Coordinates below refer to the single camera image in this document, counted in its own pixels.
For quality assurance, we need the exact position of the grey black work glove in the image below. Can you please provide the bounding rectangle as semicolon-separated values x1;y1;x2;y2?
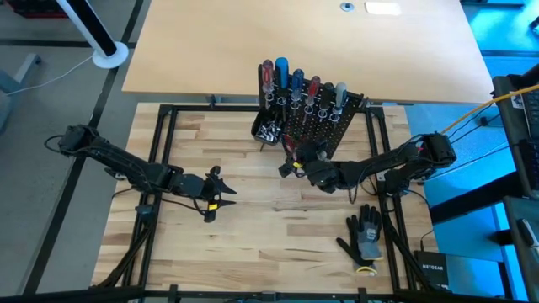
355;204;384;261

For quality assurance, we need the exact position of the blue black grip screwdriver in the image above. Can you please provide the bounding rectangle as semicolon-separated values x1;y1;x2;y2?
275;56;291;123

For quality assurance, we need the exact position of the grey metal furniture leg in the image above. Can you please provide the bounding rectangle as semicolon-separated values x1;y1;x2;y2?
0;52;43;132

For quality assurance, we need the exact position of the silver wire ring tool rack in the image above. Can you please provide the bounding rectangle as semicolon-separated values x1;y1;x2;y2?
261;93;344;124

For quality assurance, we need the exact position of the black perforated peg board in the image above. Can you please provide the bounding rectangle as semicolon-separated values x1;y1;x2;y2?
251;62;366;161

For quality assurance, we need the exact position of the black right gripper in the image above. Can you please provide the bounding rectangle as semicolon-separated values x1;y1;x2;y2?
278;142;338;194

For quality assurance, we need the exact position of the light wooden side table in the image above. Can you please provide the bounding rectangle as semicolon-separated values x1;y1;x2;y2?
121;0;494;105

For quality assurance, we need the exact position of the white tower fan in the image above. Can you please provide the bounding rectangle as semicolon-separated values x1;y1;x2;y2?
56;0;130;71

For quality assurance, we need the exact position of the clear red striped screwdriver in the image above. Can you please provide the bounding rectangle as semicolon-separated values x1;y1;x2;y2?
261;58;275;111

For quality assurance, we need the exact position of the black network router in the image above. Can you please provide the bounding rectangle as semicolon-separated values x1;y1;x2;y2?
414;250;451;290

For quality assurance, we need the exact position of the black peg board bin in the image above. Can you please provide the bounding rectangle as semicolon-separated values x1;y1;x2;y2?
251;117;284;147

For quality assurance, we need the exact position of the small red handled screwdriver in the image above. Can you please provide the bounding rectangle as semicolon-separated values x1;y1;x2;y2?
282;133;298;160

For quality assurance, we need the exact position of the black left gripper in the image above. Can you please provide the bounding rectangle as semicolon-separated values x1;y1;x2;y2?
171;165;237;224

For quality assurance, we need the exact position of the yellow cable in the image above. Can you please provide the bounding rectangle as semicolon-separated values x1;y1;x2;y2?
440;82;539;136

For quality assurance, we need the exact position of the white floor cable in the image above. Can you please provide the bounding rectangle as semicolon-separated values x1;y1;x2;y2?
0;54;96;100

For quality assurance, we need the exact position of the black computer equipment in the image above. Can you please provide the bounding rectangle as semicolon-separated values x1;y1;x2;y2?
491;62;539;199

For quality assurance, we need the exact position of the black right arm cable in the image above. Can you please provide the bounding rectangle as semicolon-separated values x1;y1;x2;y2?
344;176;380;206

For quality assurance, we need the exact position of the work glove yellow cuff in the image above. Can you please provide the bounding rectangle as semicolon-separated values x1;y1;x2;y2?
335;214;379;278

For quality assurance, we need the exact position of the white card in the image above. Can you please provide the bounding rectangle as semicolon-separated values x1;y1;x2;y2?
365;1;402;16

